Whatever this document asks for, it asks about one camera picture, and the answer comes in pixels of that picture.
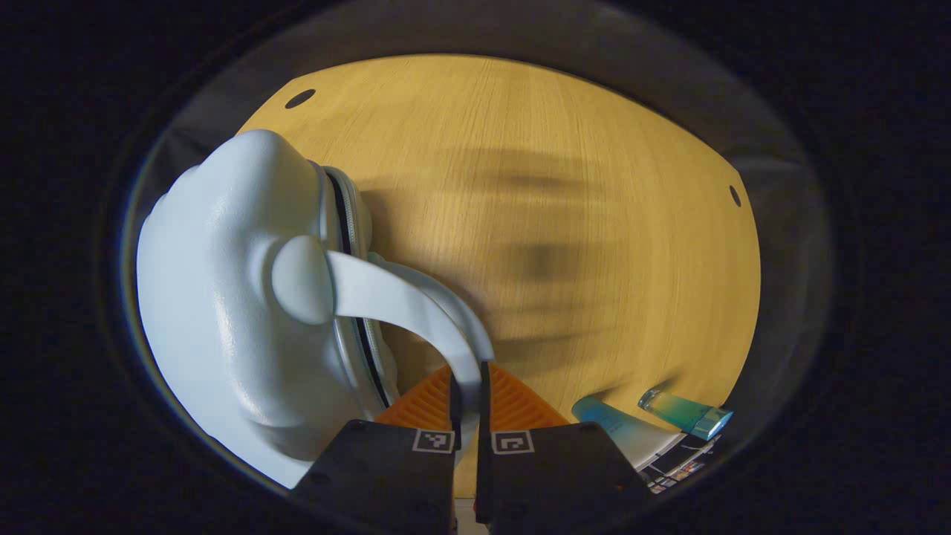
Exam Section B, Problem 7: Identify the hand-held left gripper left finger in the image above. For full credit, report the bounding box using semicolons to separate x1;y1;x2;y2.
288;363;463;535

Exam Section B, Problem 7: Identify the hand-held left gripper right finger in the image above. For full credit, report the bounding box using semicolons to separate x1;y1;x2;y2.
474;360;655;535

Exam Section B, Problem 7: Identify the blue green skin care bottle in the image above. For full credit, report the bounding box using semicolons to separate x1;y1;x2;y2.
637;388;735;441

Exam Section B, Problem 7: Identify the white blue skin care tube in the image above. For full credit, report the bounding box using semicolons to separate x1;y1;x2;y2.
571;395;684;470

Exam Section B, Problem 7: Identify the white suitcase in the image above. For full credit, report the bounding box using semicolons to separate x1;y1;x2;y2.
136;129;497;490

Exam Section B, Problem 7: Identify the black backdrop cloth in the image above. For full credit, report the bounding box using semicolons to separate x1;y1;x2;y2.
119;0;837;484

